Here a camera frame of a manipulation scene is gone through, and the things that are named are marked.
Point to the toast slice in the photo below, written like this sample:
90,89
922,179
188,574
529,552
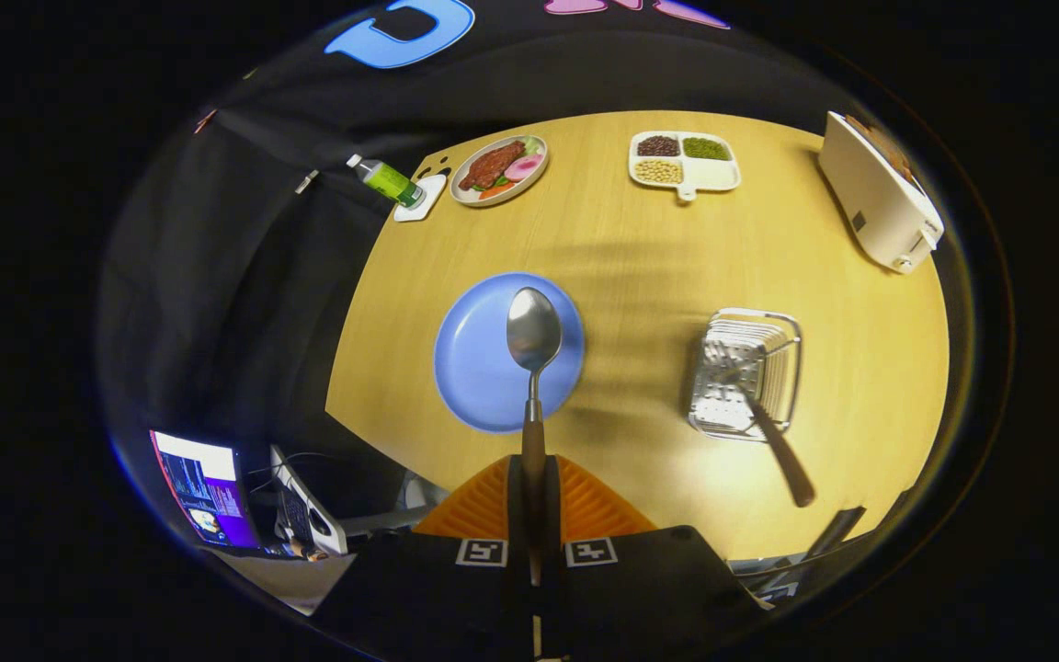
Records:
888,152

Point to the white square coaster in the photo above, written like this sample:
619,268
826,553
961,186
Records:
428,204

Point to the silver backdrop clip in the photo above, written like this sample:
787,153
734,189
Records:
307,181

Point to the white laptop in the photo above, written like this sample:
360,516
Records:
309,524

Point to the white divided bean dish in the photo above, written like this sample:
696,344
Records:
713,175

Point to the round plate with steak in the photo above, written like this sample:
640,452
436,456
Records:
493,165

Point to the blue plate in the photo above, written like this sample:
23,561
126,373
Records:
474,368

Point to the white toaster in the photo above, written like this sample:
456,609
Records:
879,202

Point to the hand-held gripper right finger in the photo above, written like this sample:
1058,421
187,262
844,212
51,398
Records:
649,598

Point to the green label water bottle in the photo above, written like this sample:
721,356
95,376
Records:
387,180

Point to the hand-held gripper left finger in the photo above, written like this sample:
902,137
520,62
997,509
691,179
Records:
428,598

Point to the computer monitor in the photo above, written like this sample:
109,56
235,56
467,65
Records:
208,487

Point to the red backdrop clip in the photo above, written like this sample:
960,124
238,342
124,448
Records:
206,121

